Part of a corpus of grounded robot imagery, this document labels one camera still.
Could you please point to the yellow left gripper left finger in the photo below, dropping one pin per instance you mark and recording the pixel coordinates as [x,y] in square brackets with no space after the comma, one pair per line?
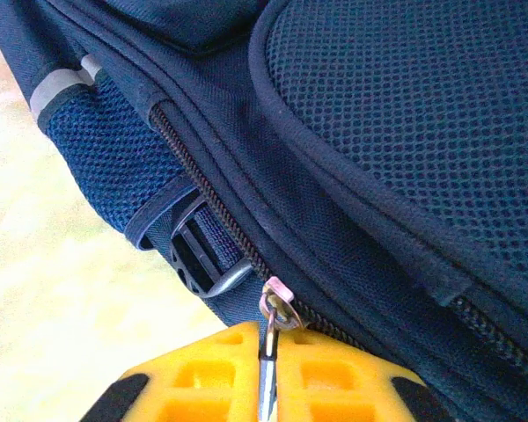
[202,378]

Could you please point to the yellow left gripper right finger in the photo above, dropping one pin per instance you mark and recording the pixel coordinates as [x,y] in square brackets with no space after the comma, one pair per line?
[334,382]

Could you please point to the navy blue backpack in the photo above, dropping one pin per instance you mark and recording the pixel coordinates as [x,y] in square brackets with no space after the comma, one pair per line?
[334,154]

